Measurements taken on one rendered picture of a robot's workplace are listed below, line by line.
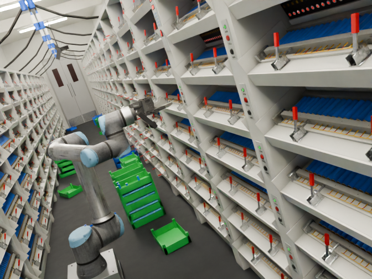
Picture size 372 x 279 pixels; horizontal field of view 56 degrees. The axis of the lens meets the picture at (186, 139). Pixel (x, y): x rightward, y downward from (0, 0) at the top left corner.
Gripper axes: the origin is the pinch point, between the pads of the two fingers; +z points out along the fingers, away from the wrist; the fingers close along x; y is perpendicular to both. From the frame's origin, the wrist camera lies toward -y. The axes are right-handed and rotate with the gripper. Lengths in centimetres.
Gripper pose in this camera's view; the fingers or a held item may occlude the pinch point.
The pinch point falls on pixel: (170, 104)
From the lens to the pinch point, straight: 181.8
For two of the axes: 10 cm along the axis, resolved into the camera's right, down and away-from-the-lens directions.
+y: -3.1, -9.2, -2.5
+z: 9.0, -3.7, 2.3
